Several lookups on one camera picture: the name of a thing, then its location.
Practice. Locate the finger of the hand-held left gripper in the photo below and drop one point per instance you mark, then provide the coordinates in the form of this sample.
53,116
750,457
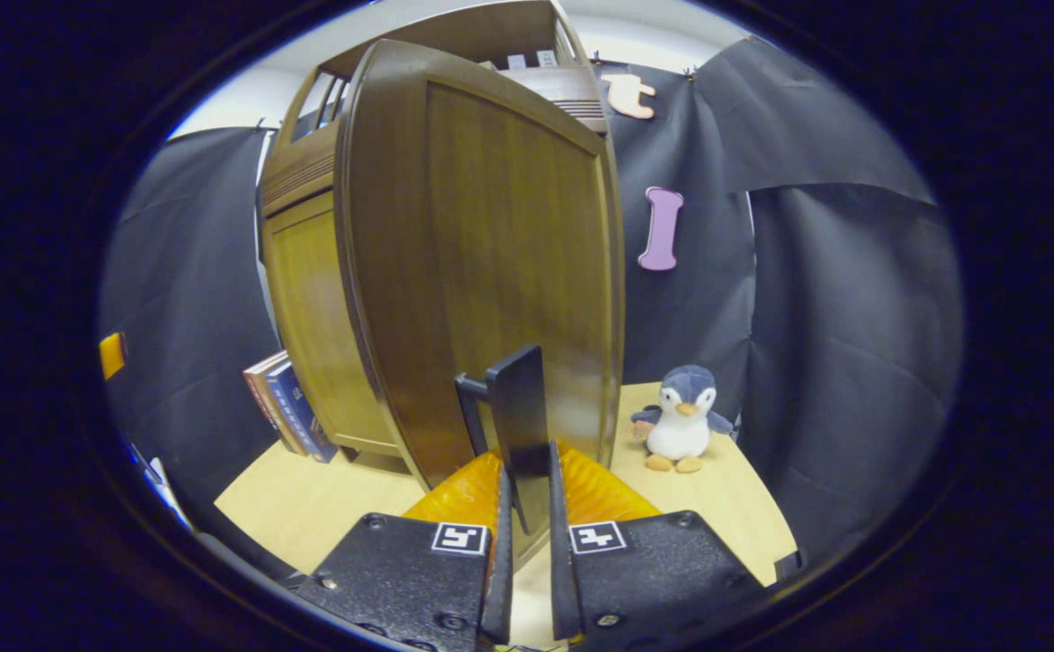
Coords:
111,355

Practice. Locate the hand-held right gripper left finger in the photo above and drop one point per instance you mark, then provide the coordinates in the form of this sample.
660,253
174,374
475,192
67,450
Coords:
500,561

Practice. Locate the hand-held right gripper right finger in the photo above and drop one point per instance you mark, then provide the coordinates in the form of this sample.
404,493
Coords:
563,580

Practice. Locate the wooden cabinet door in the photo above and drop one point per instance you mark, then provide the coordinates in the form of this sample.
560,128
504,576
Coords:
491,254
310,308

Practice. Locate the wooden double-door shoe cabinet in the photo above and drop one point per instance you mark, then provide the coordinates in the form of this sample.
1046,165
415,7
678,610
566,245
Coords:
296,172

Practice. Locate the red and white book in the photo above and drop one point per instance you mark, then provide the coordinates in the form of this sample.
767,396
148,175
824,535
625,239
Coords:
255,376

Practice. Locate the penguin plush toy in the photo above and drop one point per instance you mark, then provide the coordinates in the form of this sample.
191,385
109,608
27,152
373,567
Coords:
681,435

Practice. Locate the blue book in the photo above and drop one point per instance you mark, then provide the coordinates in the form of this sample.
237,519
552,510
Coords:
296,407

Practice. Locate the black backdrop cloth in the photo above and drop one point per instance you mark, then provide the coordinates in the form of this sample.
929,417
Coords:
853,317

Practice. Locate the grey shelf book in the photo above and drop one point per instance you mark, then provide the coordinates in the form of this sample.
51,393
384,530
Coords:
516,62

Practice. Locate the white shelf book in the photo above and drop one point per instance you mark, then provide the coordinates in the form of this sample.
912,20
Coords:
546,58

